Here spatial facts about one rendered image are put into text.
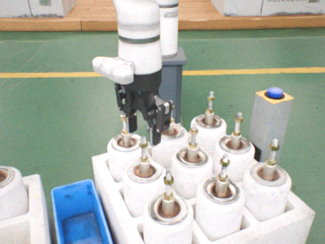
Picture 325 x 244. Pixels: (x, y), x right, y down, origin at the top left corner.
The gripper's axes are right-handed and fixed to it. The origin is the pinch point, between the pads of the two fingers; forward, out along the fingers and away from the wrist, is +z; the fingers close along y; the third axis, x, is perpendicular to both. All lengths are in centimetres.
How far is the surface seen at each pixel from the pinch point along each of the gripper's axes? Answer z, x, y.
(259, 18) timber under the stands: 28, -198, 90
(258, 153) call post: 20.6, -37.0, -7.2
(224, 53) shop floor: 35, -134, 74
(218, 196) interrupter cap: 9.9, -5.3, -15.8
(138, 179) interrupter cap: 9.8, 2.9, -1.3
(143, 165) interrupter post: 7.6, 0.8, -0.7
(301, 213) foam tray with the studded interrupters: 17.1, -20.4, -26.8
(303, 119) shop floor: 35, -89, 1
